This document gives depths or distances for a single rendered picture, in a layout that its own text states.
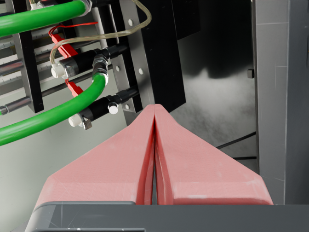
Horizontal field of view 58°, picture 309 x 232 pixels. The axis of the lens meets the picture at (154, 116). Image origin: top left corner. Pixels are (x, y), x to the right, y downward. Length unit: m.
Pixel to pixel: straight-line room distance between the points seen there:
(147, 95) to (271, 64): 0.22
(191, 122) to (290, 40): 0.37
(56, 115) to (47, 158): 0.52
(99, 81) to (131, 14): 0.18
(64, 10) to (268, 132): 0.30
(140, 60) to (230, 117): 0.23
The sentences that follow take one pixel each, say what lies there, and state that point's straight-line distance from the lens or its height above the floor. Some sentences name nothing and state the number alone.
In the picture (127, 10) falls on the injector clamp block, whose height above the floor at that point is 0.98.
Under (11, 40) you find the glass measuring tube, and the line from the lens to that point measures 0.69.
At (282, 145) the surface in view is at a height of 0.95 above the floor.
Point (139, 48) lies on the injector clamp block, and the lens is 0.46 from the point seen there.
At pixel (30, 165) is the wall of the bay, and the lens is 0.76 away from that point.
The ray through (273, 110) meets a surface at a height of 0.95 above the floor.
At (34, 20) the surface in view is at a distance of 0.25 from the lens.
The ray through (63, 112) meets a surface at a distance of 0.26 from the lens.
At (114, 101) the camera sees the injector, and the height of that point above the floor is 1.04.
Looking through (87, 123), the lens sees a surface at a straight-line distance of 0.43.
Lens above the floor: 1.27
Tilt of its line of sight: 36 degrees down
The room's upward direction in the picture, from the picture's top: 121 degrees counter-clockwise
